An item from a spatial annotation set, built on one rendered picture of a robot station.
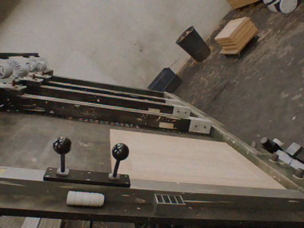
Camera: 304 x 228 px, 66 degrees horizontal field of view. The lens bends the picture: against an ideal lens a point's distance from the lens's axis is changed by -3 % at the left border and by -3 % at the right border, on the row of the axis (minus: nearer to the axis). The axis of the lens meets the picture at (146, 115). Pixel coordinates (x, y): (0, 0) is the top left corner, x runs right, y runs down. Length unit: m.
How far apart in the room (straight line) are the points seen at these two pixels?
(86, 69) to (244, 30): 2.78
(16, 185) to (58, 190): 0.09
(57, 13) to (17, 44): 1.15
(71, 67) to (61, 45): 1.52
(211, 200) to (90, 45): 5.60
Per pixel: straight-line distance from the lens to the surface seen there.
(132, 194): 0.61
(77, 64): 4.68
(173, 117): 1.31
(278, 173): 0.95
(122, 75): 6.09
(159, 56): 6.21
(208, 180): 0.78
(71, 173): 0.61
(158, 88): 5.17
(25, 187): 0.62
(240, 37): 4.13
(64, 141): 0.51
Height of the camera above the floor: 1.59
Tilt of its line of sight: 17 degrees down
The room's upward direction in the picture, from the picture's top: 49 degrees counter-clockwise
